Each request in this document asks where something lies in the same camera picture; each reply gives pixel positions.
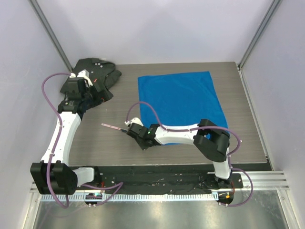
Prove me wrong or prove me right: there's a dark striped button shirt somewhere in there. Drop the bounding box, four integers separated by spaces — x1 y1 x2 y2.
65 58 122 91

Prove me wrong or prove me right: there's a blue satin napkin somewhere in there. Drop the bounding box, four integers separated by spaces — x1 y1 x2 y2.
137 71 231 146

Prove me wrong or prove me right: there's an aluminium frame rail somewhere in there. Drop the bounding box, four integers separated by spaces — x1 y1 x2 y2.
207 170 290 191

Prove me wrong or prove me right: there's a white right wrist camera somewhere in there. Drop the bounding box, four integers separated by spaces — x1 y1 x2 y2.
124 117 143 127

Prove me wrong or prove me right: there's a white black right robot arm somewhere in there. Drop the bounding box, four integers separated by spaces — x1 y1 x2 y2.
125 118 233 189

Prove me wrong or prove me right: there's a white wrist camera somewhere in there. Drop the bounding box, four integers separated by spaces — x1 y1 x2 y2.
124 117 143 127
69 70 93 87

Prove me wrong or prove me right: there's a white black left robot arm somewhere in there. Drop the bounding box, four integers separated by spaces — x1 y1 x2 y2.
30 72 108 195

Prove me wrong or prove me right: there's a slotted white cable duct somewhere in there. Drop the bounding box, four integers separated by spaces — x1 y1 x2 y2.
41 192 219 202

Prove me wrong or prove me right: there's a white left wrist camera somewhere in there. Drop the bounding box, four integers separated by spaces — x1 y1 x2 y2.
69 70 93 87

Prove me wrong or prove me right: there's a pink handled steel knife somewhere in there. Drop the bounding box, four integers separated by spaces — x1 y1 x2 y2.
101 123 127 133

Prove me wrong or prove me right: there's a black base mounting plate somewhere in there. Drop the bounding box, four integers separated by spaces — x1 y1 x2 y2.
98 164 244 195

